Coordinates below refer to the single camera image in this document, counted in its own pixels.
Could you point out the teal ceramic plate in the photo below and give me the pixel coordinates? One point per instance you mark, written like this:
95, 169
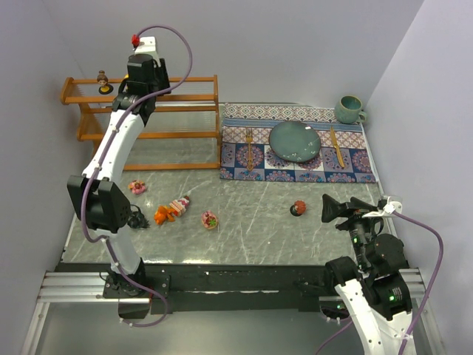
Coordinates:
294, 141

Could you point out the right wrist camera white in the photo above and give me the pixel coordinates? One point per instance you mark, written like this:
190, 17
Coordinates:
386, 207

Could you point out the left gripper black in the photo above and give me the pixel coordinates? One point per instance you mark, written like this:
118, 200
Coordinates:
162, 79

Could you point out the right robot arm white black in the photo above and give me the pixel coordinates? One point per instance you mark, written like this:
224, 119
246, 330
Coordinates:
371, 285

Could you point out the orange wooden two-tier shelf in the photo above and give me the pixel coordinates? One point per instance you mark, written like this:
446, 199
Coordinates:
90, 106

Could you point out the black mounting base rail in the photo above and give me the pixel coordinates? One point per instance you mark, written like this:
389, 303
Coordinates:
211, 287

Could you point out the red hair doll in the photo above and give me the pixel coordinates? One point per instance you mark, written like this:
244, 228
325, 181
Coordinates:
298, 208

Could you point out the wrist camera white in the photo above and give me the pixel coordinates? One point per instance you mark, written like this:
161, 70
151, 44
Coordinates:
386, 207
145, 45

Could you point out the pink bear strawberry toy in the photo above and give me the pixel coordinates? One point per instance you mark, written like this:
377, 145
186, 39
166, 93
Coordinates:
209, 220

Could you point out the golden fork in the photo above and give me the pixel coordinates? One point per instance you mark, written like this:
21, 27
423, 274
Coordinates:
249, 141

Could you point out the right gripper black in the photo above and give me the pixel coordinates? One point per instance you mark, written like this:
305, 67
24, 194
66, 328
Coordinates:
349, 215

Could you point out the pink bear flower toy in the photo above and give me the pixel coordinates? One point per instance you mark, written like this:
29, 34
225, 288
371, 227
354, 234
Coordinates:
137, 187

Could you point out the aluminium frame rail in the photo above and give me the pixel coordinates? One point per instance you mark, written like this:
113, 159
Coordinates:
61, 287

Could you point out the teal ceramic mug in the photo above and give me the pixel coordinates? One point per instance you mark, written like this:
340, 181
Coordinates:
349, 110

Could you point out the brown bun hair doll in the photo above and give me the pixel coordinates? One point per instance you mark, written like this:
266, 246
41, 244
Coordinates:
105, 87

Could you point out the golden knife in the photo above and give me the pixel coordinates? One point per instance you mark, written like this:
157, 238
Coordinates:
336, 147

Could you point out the patterned blue pink placemat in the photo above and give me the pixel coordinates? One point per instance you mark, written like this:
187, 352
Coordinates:
324, 168

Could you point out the black dragon toy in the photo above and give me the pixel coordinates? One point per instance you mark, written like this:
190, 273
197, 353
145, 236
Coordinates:
137, 219

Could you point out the orange fox toy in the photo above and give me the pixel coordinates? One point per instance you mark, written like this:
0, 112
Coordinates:
163, 214

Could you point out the strawberry cake slice toy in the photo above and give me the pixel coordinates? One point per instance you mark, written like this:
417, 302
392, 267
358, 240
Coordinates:
180, 205

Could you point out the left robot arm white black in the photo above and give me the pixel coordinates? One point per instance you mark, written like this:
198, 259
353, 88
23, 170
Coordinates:
100, 205

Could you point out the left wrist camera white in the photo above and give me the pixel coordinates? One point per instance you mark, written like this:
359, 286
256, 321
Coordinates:
145, 45

